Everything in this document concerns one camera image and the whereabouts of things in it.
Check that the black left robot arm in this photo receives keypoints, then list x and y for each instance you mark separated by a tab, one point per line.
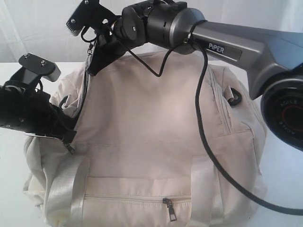
24	80

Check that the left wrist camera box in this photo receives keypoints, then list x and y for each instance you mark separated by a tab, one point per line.
40	66

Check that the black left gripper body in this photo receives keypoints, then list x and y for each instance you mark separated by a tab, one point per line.
29	112

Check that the white backdrop curtain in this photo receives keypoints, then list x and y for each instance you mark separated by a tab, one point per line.
39	26

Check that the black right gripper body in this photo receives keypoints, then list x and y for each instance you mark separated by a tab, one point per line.
108	48

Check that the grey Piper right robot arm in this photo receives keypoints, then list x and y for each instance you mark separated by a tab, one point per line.
273	60

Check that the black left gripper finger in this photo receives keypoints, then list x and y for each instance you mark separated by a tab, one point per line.
63	119
63	134

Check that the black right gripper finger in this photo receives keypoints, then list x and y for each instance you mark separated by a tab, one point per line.
94	67

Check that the cream duffel bag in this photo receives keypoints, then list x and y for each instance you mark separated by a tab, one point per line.
138	158

